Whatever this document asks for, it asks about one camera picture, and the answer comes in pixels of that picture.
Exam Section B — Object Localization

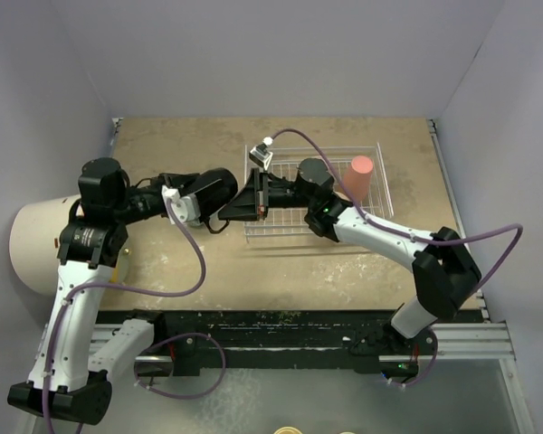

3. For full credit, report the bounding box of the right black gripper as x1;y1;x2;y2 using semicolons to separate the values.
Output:
219;168;315;222

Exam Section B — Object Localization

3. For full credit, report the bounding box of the black hexagonal ceramic mug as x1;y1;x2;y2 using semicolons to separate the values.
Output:
187;167;238;234

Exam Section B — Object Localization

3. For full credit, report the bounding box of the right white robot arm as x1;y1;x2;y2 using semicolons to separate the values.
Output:
218;158;481;354

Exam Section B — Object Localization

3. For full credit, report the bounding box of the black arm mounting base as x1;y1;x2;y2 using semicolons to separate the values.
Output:
97;309;438;377

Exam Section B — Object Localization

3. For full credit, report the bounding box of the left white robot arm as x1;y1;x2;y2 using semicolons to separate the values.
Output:
7;157;199;425

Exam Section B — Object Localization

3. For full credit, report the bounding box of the salmon tall tumbler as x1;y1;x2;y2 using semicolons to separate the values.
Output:
342;156;374;203

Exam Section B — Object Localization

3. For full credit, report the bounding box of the large cream cylindrical bucket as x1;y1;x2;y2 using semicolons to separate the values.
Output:
9;194;79;296

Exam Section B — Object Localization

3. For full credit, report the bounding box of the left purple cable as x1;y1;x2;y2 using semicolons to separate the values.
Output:
43;198;227;434

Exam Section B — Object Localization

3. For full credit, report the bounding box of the purple cable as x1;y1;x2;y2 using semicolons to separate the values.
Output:
43;198;227;434
271;128;524;390

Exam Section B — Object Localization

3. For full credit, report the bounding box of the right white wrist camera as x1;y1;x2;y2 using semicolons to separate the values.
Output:
249;137;273;172

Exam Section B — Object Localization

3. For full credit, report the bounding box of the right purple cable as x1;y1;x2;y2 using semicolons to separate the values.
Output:
271;128;524;390

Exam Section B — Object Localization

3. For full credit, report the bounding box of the right aluminium table rail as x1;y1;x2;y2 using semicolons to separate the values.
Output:
424;118;492;323

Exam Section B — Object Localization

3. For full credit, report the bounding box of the aluminium front frame rail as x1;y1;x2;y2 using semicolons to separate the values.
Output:
34;321;513;362

